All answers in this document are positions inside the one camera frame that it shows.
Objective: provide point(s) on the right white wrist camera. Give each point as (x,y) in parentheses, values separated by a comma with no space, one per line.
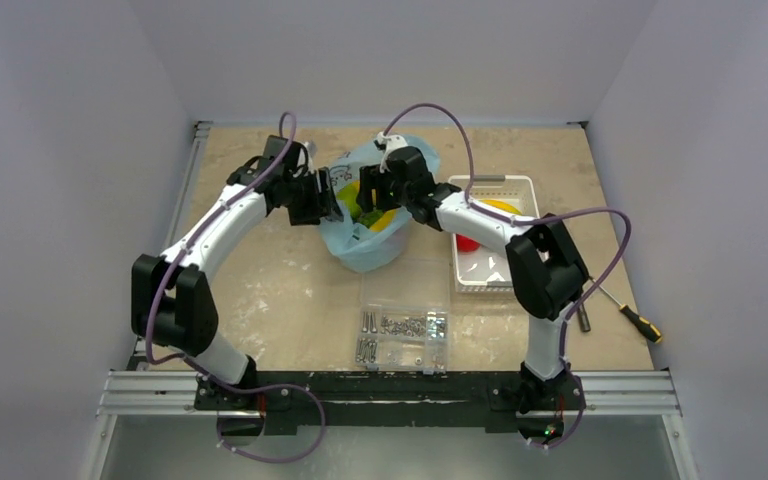
(386,144)

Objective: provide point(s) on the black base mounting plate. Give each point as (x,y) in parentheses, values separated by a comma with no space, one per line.
(495,401)

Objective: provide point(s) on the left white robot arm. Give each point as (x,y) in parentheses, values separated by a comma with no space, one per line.
(172,304)

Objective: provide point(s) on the red fake apple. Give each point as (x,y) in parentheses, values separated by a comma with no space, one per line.
(465,244)

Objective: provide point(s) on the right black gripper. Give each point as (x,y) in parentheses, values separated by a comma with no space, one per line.
(371,192)

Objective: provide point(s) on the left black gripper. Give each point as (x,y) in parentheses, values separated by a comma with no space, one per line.
(322,202)

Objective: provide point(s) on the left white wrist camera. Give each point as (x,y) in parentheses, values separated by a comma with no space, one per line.
(307,153)

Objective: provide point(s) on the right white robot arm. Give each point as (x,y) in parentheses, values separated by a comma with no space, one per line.
(547,272)

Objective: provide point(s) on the white plastic basket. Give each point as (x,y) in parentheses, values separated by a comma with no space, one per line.
(484,271)

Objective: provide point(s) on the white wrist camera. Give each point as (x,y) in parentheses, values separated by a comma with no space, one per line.
(386,144)
(307,153)

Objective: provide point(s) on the light blue plastic bag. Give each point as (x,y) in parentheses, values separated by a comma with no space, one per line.
(362,242)

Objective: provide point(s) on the yellow black screwdriver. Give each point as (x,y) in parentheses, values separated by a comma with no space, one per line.
(644,327)

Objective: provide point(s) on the yellow fake banana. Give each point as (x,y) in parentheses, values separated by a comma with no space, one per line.
(501,205)

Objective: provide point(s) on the clear plastic screw box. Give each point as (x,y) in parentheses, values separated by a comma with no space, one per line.
(404,317)

